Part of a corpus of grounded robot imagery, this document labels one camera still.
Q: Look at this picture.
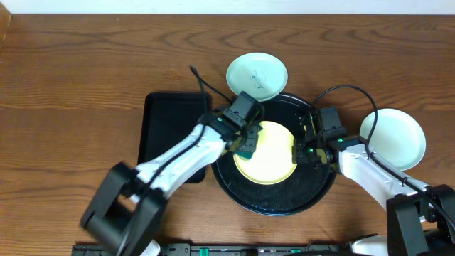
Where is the green scouring sponge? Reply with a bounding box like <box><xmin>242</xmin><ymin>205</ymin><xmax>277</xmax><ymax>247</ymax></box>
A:
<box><xmin>235</xmin><ymin>146</ymin><xmax>254</xmax><ymax>160</ymax></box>

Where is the yellow plate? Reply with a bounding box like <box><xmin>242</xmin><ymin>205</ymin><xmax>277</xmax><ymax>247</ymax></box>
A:
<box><xmin>233</xmin><ymin>121</ymin><xmax>296</xmax><ymax>185</ymax></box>

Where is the light blue plate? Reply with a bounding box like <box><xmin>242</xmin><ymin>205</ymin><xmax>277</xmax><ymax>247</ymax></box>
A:
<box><xmin>370</xmin><ymin>108</ymin><xmax>427</xmax><ymax>171</ymax></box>
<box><xmin>226</xmin><ymin>53</ymin><xmax>289</xmax><ymax>102</ymax></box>

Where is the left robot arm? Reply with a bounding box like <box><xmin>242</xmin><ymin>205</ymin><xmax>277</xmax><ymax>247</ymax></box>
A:
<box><xmin>80</xmin><ymin>115</ymin><xmax>228</xmax><ymax>255</ymax></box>

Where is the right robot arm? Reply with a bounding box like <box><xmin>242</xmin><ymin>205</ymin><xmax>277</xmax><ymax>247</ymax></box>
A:
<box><xmin>292</xmin><ymin>137</ymin><xmax>454</xmax><ymax>255</ymax></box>

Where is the black round tray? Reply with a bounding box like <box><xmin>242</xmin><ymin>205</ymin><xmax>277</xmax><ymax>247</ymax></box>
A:
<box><xmin>211</xmin><ymin>94</ymin><xmax>336</xmax><ymax>216</ymax></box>

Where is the black rectangular tray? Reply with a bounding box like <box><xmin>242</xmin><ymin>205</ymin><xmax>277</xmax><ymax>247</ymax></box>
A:
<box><xmin>138</xmin><ymin>92</ymin><xmax>211</xmax><ymax>164</ymax></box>

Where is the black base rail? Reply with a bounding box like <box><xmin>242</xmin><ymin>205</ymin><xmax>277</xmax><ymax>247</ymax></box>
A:
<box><xmin>70</xmin><ymin>238</ymin><xmax>392</xmax><ymax>256</ymax></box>

